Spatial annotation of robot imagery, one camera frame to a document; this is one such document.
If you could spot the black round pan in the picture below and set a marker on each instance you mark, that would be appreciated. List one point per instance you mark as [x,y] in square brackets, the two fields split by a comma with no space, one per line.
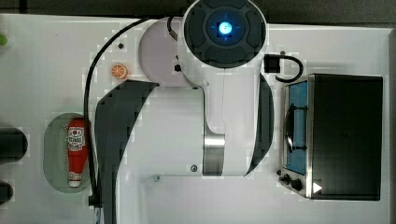
[13,145]

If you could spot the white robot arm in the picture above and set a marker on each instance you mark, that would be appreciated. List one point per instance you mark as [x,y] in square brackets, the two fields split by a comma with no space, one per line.
[219,124]

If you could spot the grey round plate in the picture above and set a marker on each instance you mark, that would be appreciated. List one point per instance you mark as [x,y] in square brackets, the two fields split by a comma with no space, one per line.
[157,54]

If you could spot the black toaster oven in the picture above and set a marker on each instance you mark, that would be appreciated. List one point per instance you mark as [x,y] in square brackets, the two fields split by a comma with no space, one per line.
[332,137]

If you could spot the red ketchup bottle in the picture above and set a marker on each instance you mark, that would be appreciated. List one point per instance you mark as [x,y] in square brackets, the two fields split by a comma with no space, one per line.
[77,151]

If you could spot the green lime toy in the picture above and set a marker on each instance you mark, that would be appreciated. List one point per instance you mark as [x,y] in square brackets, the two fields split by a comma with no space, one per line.
[3,40]

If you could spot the orange slice toy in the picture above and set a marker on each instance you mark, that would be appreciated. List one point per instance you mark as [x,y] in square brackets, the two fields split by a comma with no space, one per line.
[119,71]

